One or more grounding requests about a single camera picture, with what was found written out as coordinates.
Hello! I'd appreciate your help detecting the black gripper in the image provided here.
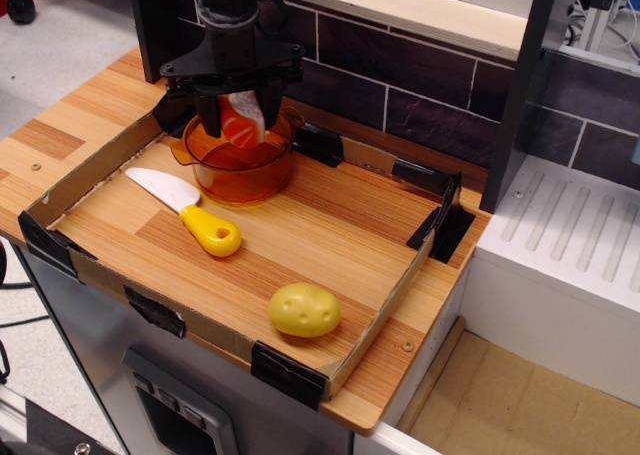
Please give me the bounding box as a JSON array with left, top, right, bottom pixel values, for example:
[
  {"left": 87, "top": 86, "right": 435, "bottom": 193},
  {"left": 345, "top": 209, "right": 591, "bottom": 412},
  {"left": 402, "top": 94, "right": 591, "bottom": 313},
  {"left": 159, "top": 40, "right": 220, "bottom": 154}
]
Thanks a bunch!
[{"left": 160, "top": 26, "right": 305, "bottom": 138}]

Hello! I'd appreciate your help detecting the salmon sushi toy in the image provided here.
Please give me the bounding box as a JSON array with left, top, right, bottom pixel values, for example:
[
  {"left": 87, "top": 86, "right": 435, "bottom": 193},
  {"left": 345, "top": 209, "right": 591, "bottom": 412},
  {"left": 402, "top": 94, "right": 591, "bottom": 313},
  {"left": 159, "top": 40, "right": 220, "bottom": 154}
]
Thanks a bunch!
[{"left": 218, "top": 91, "right": 266, "bottom": 150}]

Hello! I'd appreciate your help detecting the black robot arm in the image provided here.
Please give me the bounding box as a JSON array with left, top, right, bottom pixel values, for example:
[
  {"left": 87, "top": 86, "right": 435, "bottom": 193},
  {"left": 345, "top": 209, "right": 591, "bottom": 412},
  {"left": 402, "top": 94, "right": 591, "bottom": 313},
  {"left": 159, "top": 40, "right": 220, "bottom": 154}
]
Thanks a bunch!
[{"left": 160, "top": 0, "right": 304, "bottom": 138}]

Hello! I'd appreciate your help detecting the orange transparent pot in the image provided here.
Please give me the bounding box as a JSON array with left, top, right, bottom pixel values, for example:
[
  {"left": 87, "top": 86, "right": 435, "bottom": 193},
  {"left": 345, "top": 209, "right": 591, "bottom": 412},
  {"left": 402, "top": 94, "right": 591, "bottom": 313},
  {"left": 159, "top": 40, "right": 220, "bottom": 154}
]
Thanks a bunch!
[{"left": 171, "top": 107, "right": 304, "bottom": 204}]

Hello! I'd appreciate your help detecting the cardboard fence with black tape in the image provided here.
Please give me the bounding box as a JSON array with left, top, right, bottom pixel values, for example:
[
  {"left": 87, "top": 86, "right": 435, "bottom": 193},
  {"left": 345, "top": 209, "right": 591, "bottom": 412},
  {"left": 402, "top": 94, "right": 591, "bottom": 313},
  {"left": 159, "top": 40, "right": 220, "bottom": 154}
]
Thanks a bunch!
[{"left": 18, "top": 113, "right": 487, "bottom": 425}]

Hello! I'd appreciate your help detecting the yellow toy potato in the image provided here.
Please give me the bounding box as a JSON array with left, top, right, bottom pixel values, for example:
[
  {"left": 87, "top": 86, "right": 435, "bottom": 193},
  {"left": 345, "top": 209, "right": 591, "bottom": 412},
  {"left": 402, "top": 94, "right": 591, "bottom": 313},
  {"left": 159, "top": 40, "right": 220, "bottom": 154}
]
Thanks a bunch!
[{"left": 268, "top": 282, "right": 341, "bottom": 338}]

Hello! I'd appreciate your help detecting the black caster wheel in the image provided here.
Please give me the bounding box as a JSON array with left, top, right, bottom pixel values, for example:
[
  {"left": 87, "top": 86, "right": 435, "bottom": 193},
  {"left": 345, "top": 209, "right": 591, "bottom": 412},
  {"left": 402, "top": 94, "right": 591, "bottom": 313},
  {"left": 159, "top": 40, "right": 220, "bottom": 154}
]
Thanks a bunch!
[{"left": 7, "top": 0, "right": 36, "bottom": 25}]

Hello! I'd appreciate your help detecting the silver oven control panel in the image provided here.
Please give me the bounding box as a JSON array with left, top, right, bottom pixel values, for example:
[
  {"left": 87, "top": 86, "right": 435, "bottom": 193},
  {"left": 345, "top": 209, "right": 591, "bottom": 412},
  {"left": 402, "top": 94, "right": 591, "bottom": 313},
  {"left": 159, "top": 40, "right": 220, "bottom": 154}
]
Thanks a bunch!
[{"left": 123, "top": 349, "right": 239, "bottom": 454}]

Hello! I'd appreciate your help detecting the white sink drainboard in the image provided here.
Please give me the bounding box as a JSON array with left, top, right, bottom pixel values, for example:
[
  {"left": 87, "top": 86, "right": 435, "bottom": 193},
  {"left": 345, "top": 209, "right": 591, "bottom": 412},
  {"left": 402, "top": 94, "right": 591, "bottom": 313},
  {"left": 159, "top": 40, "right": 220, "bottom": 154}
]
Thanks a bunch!
[{"left": 461, "top": 157, "right": 639, "bottom": 404}]

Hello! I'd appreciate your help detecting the yellow handled toy knife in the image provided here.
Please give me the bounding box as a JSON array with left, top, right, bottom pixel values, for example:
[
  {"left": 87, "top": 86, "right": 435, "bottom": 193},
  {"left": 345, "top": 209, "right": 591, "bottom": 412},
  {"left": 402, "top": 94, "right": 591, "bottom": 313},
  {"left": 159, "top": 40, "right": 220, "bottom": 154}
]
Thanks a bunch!
[{"left": 125, "top": 167, "right": 242, "bottom": 258}]

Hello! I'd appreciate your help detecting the dark grey vertical post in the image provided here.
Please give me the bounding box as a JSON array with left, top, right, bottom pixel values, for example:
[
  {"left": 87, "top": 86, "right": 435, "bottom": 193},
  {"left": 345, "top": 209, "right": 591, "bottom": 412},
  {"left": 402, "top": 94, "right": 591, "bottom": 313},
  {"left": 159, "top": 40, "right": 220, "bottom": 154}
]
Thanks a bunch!
[{"left": 480, "top": 0, "right": 570, "bottom": 213}]

